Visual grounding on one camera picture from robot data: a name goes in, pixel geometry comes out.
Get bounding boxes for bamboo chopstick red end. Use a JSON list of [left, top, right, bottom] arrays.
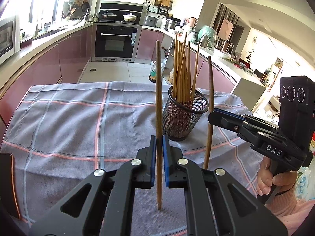
[[155, 40, 163, 210]]

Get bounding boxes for right hand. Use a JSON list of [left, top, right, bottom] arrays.
[[256, 157, 297, 196]]

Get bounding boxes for black mesh utensil cup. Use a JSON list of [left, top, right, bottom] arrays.
[[162, 86, 209, 142]]

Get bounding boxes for oil bottle on floor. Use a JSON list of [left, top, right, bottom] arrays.
[[149, 63, 157, 83]]

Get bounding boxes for teal fan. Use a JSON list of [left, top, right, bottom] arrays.
[[197, 26, 218, 50]]

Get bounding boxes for smartphone with copper edge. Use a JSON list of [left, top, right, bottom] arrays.
[[1, 153, 21, 219]]

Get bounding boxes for pink thermos jug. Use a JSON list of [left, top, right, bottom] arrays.
[[187, 17, 197, 29]]

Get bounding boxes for black built-in oven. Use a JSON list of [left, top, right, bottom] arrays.
[[92, 23, 142, 62]]

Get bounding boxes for white ceramic pot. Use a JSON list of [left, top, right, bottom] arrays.
[[123, 13, 138, 22]]

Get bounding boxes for black lidded wok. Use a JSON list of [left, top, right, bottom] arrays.
[[99, 11, 117, 21]]

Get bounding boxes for white microwave oven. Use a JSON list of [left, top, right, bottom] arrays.
[[0, 16, 20, 63]]

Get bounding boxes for black wall spice rack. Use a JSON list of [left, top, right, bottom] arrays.
[[144, 0, 173, 16]]

